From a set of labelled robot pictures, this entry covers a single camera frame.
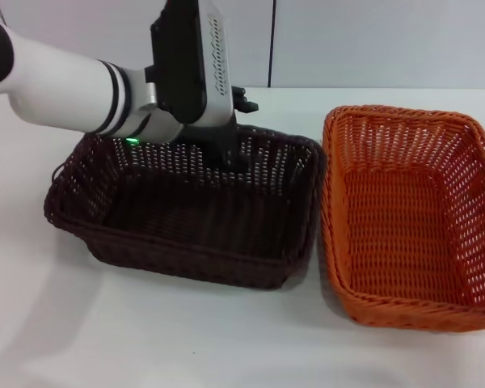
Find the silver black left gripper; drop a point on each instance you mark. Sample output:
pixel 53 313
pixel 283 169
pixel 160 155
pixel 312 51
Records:
pixel 190 60

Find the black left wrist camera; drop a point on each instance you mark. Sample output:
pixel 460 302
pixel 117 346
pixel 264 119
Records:
pixel 245 102

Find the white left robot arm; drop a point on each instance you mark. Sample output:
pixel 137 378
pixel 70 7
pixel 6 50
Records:
pixel 60 87

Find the dark brown woven basket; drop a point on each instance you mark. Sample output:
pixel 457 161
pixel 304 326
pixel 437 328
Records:
pixel 186 226

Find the orange woven basket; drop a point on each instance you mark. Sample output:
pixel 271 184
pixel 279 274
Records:
pixel 408 226

